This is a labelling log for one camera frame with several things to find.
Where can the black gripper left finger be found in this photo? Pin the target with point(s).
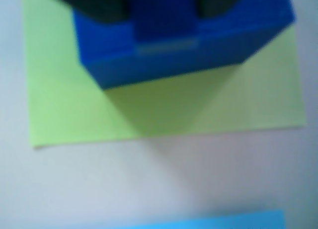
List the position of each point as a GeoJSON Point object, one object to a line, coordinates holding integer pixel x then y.
{"type": "Point", "coordinates": [99, 3]}

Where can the light blue paper square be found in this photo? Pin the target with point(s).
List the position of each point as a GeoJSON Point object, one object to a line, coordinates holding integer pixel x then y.
{"type": "Point", "coordinates": [211, 221]}

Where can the large blue cube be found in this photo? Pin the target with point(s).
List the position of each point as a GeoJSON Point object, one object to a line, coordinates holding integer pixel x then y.
{"type": "Point", "coordinates": [161, 65]}

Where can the green paper square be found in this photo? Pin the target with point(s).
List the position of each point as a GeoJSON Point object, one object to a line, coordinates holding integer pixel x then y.
{"type": "Point", "coordinates": [62, 109]}

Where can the tiny blue cube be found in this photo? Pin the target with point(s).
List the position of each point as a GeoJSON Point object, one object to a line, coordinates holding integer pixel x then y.
{"type": "Point", "coordinates": [164, 18]}

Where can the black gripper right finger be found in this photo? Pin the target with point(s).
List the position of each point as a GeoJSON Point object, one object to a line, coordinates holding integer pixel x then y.
{"type": "Point", "coordinates": [216, 3]}

